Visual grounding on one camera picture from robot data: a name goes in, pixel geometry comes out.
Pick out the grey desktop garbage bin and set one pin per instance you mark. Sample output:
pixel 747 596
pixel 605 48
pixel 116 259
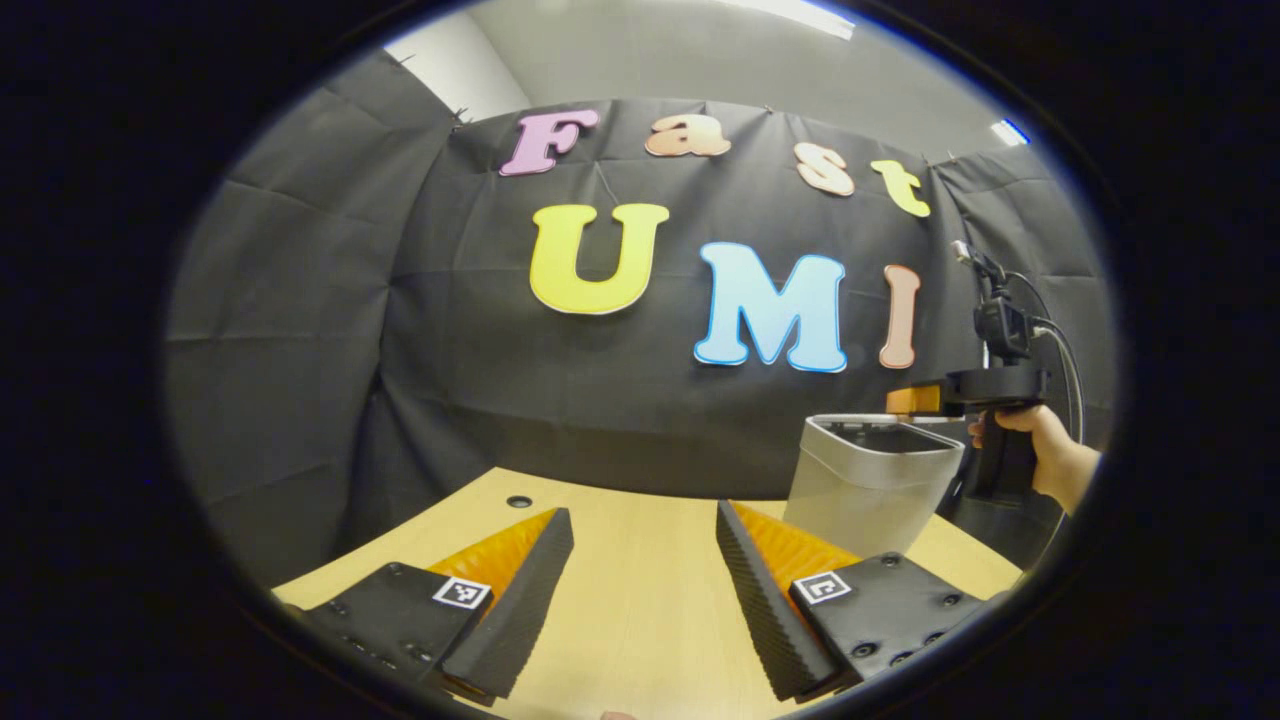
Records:
pixel 860 505

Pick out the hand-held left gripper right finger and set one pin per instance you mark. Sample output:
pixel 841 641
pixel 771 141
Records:
pixel 765 610

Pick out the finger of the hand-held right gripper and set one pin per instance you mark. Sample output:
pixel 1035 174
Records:
pixel 915 400

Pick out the wooden desktop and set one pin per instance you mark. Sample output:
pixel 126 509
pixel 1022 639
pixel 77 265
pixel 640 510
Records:
pixel 640 600

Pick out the large ceiling light panel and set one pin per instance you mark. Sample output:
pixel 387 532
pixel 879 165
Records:
pixel 790 15

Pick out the small ceiling light panel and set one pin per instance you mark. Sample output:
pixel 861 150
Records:
pixel 1010 132

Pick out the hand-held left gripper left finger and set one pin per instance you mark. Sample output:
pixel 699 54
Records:
pixel 525 610

